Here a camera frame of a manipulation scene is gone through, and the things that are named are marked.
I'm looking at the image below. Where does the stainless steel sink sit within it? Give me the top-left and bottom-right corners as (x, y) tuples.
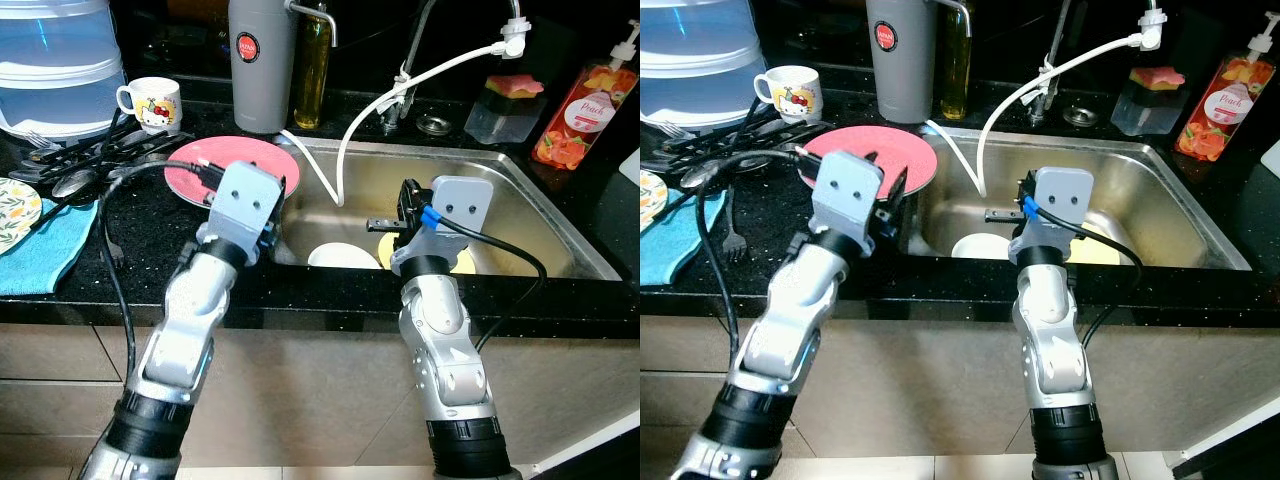
(270, 135), (623, 283)
(905, 125), (1253, 273)

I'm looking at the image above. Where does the yellow plate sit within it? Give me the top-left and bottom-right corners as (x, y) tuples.
(378, 230), (476, 276)
(1065, 222), (1121, 266)

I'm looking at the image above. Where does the pink plate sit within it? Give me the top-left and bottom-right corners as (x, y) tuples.
(163, 136), (301, 208)
(800, 125), (939, 198)

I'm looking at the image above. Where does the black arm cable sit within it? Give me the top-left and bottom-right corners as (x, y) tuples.
(420, 205), (549, 351)
(98, 160), (223, 371)
(1025, 195), (1144, 346)
(697, 150), (816, 361)

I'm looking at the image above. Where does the floral print plate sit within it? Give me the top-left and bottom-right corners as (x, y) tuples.
(640, 168), (669, 233)
(0, 177), (43, 256)

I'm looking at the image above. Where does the chrome faucet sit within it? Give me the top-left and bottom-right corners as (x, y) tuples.
(380, 0), (441, 136)
(1025, 0), (1076, 126)

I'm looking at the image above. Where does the grey water filter canister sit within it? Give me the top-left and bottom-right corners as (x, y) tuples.
(865, 0), (973, 124)
(228, 0), (338, 134)

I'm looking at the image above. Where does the white cartoon cat mug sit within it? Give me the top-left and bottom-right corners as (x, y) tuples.
(753, 66), (823, 125)
(117, 77), (183, 136)

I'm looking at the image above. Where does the beige drawer front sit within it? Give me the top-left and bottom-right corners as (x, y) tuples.
(0, 378), (136, 441)
(0, 435), (111, 469)
(640, 425), (721, 471)
(0, 322), (121, 383)
(640, 372), (746, 429)
(640, 318), (771, 376)

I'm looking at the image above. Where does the peach soap pump bottle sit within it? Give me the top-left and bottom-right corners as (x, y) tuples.
(1175, 10), (1280, 163)
(530, 20), (641, 171)

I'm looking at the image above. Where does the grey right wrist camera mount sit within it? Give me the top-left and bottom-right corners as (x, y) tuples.
(1020, 167), (1094, 256)
(400, 175), (494, 271)

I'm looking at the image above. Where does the beige cabinet door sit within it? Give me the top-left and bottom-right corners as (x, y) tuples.
(120, 325), (441, 469)
(745, 318), (1036, 459)
(350, 335), (641, 469)
(1005, 325), (1280, 456)

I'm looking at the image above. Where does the blue cloth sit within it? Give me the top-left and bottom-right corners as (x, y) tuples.
(640, 185), (726, 286)
(0, 195), (101, 298)

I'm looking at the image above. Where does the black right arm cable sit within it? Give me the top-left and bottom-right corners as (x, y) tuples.
(1025, 195), (1144, 346)
(420, 205), (549, 351)

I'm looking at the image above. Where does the clear sponge holder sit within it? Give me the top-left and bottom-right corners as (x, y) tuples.
(465, 90), (546, 146)
(1110, 80), (1188, 138)

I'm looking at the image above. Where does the white tap adapter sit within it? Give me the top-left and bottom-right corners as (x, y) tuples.
(500, 0), (531, 59)
(1140, 0), (1171, 51)

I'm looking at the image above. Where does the yellow oil bottle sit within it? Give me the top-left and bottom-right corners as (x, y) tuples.
(935, 5), (971, 121)
(293, 10), (333, 131)

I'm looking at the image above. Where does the metal fork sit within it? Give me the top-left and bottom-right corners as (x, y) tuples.
(722, 185), (751, 263)
(100, 200), (129, 269)

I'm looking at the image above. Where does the white water hose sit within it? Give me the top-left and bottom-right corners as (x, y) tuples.
(278, 35), (521, 208)
(920, 25), (1161, 198)

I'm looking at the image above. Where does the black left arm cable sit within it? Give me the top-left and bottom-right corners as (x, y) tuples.
(697, 150), (816, 361)
(98, 160), (223, 371)

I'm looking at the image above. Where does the pink yellow sponge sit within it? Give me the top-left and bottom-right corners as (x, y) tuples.
(487, 73), (546, 101)
(1130, 65), (1188, 91)

